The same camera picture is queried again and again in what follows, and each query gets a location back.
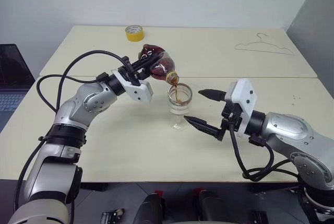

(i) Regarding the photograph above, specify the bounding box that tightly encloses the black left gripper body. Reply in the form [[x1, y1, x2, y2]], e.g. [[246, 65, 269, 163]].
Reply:
[[118, 55, 147, 87]]

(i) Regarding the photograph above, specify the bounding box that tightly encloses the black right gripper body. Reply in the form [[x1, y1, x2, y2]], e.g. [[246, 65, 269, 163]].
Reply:
[[217, 100, 243, 142]]

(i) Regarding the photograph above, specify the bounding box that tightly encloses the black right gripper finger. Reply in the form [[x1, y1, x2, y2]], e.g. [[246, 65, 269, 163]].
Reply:
[[183, 115, 222, 138], [198, 88, 227, 102]]

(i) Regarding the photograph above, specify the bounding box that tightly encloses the clear bottle with dark drink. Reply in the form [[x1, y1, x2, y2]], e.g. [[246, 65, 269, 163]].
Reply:
[[137, 43, 181, 86]]

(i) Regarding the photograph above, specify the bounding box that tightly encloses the clear wine glass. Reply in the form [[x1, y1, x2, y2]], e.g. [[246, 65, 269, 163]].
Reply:
[[166, 82, 194, 132]]

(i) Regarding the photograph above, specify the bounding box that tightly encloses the yellow tape roll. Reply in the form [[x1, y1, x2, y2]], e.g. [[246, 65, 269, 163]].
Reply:
[[125, 25, 145, 42]]

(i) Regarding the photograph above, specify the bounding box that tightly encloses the dark rounded shape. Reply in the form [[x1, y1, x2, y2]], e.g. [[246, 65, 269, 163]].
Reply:
[[135, 193, 167, 224], [194, 189, 231, 224]]

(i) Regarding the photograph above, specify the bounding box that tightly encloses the dark open laptop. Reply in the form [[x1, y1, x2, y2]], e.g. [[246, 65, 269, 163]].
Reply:
[[0, 43, 36, 134]]

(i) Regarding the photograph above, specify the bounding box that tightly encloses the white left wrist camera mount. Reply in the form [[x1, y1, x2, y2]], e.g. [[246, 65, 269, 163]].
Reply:
[[111, 69, 153, 103]]

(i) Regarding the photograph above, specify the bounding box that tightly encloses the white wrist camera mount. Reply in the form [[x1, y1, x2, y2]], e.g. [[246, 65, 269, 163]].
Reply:
[[224, 78, 258, 138], [111, 69, 153, 103]]

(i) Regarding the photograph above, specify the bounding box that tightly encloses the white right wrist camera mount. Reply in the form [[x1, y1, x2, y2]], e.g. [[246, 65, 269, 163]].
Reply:
[[224, 78, 258, 138]]

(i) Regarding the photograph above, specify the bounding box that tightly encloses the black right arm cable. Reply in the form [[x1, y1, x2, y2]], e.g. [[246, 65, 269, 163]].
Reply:
[[229, 119, 301, 183]]

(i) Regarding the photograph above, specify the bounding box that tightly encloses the thin wire clothes hanger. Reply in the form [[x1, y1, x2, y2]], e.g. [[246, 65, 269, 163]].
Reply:
[[234, 32, 295, 56]]

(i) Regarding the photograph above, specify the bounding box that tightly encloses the black bracket with white knob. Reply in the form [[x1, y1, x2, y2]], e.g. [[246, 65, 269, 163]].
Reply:
[[100, 208, 125, 224]]

